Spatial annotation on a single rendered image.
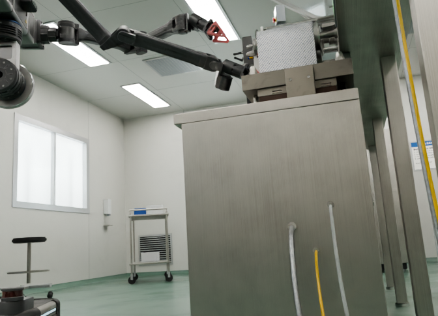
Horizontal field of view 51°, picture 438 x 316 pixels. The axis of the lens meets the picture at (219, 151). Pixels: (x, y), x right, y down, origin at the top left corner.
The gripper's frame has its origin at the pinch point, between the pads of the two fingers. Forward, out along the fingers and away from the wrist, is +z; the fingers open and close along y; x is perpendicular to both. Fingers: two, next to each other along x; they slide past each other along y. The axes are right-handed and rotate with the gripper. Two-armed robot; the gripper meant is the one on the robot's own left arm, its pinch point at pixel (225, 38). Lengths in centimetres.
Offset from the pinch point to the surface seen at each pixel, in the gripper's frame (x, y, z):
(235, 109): -27, 30, 34
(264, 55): 1.0, 4.8, 21.6
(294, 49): 9.3, 5.0, 31.3
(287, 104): -16, 30, 49
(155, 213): -163, -403, -139
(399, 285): -47, -114, 128
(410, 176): -8, -8, 96
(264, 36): 7.7, 4.9, 17.2
